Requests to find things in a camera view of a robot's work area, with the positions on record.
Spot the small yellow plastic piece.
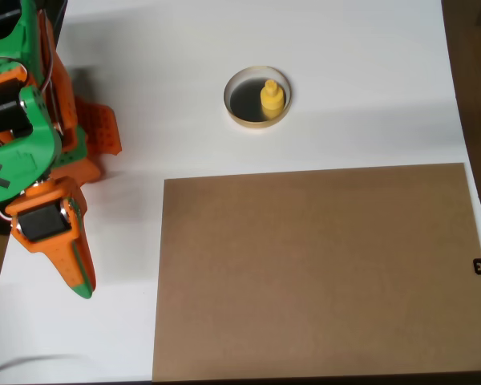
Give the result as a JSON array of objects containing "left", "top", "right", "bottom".
[{"left": 260, "top": 79, "right": 285, "bottom": 120}]

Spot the orange robot base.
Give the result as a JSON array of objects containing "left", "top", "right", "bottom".
[{"left": 51, "top": 95, "right": 123, "bottom": 185}]

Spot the round dish with dark bottom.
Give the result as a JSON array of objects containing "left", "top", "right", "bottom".
[{"left": 223, "top": 65, "right": 293, "bottom": 130}]

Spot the brown rectangular board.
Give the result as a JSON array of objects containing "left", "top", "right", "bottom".
[{"left": 151, "top": 162, "right": 481, "bottom": 383}]

